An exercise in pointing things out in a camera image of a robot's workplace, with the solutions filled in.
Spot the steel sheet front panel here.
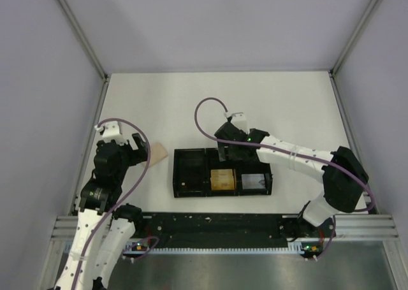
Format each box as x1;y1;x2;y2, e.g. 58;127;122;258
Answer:
108;242;397;289

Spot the grey slotted cable duct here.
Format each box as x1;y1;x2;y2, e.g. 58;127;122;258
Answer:
122;241;321;256

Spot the gold cards stack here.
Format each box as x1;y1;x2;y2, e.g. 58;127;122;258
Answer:
210;169;236;191

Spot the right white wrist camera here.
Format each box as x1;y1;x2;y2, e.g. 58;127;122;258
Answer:
224;112;249;134

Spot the right aluminium frame post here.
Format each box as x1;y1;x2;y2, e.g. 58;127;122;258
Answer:
328;0;393;214

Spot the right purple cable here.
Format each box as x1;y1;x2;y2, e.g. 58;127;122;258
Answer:
194;97;377;261

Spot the aluminium frame post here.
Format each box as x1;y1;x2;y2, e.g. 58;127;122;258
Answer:
328;0;393;214
55;0;109;215

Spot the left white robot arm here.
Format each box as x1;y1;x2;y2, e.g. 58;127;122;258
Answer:
54;133;150;289

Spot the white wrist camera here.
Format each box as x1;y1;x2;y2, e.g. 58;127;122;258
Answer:
94;120;127;146
224;112;249;134

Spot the beige card holder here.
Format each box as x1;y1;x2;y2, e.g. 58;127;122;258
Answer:
149;143;168;168

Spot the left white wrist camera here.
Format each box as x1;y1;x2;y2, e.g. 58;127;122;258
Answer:
94;120;127;146

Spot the black three-compartment tray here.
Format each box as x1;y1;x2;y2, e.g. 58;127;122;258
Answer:
173;148;273;198

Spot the aluminium front rail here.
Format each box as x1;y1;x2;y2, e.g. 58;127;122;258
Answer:
51;214;399;241

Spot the left aluminium frame post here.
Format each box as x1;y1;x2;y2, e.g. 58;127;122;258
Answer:
55;0;109;215

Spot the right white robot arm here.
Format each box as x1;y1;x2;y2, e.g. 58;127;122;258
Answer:
214;121;369;236

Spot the silver card in tray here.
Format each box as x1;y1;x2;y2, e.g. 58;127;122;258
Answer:
242;174;266;190

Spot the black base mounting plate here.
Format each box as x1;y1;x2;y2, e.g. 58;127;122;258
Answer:
133;212;333;249

